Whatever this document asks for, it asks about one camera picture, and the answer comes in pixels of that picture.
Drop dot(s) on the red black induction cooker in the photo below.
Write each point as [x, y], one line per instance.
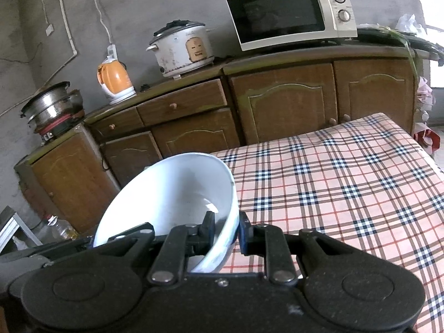
[62, 125]

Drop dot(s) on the long wooden sideboard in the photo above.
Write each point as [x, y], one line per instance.
[284, 104]

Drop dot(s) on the small white bottle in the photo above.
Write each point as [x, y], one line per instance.
[19, 243]

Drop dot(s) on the steel pot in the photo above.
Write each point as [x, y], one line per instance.
[52, 104]

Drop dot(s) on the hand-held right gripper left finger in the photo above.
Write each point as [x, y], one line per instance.
[208, 232]

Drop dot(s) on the white plastic bag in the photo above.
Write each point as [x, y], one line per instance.
[409, 22]

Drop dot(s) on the pink cloth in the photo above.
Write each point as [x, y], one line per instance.
[426, 93]

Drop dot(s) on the white wall switch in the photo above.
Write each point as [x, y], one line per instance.
[50, 29]

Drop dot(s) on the red bag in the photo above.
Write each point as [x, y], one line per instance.
[428, 140]

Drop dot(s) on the black tray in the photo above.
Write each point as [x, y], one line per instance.
[399, 38]

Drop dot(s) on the cooking oil bottle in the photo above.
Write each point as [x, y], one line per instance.
[62, 230]

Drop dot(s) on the metal shelf rack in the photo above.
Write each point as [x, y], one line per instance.
[14, 225]

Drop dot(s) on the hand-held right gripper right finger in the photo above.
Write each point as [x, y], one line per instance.
[245, 234]

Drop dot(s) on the hanging white round ornament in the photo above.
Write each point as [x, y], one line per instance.
[425, 117]

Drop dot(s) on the white microwave oven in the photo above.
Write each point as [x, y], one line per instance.
[284, 14]

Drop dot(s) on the orange electric kettle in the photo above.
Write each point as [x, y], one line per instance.
[116, 83]

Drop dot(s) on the narrow wooden cabinet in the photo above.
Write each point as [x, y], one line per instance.
[69, 180]

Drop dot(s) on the blue patterned white bowl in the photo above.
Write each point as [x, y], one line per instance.
[166, 187]

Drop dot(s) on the plaid tablecloth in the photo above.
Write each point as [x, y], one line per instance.
[340, 197]

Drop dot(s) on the white rice cooker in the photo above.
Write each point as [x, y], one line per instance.
[180, 52]

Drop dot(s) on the green leaf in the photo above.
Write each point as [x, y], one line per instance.
[411, 52]

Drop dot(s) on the window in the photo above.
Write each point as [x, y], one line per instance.
[437, 74]

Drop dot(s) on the white wall plug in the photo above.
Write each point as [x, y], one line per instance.
[111, 51]

